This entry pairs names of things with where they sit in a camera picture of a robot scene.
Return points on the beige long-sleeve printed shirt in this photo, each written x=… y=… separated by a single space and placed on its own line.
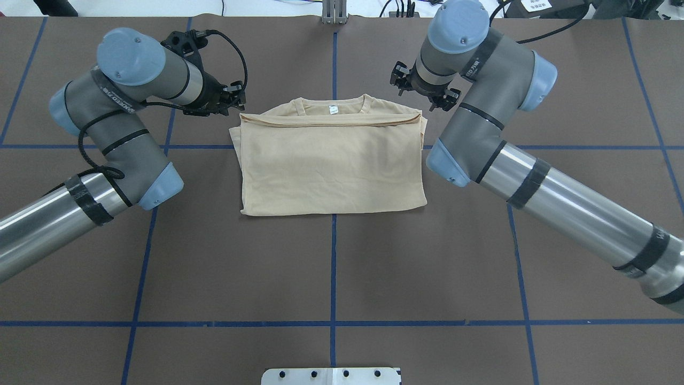
x=351 y=156

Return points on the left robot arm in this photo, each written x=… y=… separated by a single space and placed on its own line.
x=127 y=167

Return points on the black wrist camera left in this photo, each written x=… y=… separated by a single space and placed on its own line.
x=186 y=44

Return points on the grey aluminium frame post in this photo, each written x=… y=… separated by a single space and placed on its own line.
x=334 y=12

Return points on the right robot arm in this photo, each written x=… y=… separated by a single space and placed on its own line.
x=574 y=134

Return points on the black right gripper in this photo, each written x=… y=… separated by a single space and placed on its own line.
x=427 y=89

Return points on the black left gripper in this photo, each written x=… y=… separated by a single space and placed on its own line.
x=212 y=91

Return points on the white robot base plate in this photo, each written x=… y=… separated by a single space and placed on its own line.
x=333 y=375

